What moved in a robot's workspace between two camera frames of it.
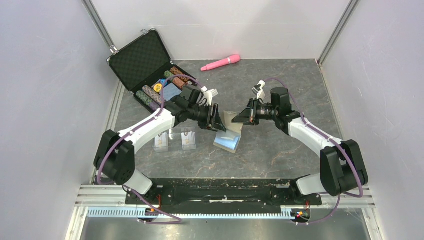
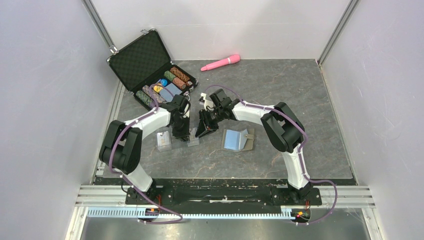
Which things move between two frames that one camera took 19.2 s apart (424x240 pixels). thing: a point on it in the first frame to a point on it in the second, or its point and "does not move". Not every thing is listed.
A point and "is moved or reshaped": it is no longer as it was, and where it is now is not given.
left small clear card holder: (161, 141) does not move
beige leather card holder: (229, 140) is moved or reshaped
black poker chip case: (144, 67) does not move
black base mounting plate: (220, 194) does not move
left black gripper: (215, 121) to (184, 135)
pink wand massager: (230, 60) does not move
